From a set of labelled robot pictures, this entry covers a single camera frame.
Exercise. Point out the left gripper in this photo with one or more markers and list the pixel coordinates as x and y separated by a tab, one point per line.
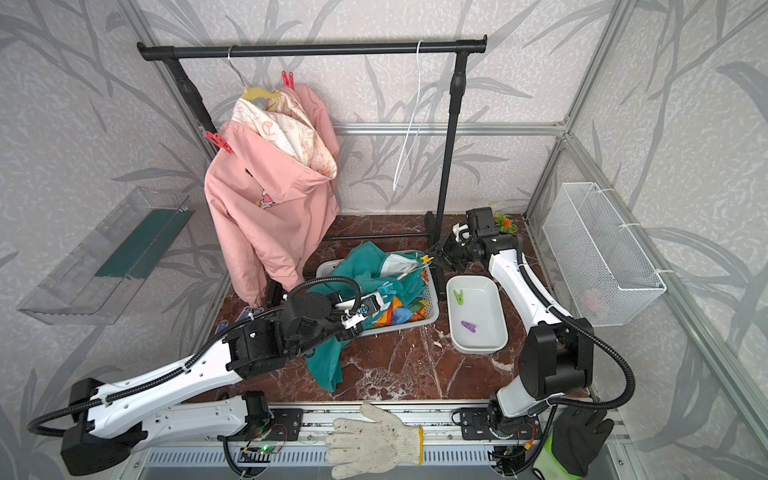
349	334

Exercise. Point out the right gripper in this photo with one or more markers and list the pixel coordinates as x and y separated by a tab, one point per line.
447	245

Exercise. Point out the teal green jacket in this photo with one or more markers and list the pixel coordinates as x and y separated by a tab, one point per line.
370	267

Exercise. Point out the rainbow striped jacket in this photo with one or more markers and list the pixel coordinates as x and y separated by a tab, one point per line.
399	313

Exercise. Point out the purple clothespin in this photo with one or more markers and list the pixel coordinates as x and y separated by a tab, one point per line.
469	326

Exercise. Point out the white hanger of rainbow jacket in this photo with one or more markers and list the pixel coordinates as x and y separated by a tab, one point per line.
406	147

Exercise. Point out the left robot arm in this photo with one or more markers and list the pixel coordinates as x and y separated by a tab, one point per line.
105	423

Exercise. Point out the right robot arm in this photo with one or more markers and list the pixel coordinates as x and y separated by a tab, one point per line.
558	354

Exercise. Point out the potted artificial flower plant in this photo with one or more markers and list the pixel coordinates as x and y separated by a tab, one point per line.
504	224

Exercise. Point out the blue dotted work glove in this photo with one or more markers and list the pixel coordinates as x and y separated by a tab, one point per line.
247	312

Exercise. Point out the white perforated laundry basket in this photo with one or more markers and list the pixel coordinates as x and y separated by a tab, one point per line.
428	301

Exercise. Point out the white plastic tray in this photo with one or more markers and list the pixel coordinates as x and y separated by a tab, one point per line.
483	308

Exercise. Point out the white knitted work glove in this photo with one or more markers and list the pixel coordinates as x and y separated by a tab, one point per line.
375	445

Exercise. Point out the pink jacket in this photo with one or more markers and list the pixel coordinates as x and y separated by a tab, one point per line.
271	189

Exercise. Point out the black clothes rack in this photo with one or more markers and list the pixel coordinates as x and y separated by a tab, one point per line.
172	57

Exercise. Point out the red clothespin lower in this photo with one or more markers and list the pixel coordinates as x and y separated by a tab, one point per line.
217	140

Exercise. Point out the red clothespin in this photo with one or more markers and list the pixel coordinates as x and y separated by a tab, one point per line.
217	140
288	79

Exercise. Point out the black rubber glove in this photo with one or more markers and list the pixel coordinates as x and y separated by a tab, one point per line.
577	437

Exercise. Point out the red clothespin upper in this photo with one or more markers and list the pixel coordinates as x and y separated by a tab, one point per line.
288	79

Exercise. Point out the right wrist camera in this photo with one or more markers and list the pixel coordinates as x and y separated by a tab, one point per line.
461	232

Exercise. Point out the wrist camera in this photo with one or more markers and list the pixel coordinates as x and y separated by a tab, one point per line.
461	232
370	306

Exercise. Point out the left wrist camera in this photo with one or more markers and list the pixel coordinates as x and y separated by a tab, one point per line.
370	306

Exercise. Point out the white wire mesh basket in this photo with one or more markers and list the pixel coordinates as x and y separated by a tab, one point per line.
608	275

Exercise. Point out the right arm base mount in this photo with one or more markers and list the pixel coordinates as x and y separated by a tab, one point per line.
489	424

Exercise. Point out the clear acrylic wall shelf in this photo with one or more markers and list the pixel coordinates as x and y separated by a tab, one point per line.
95	283

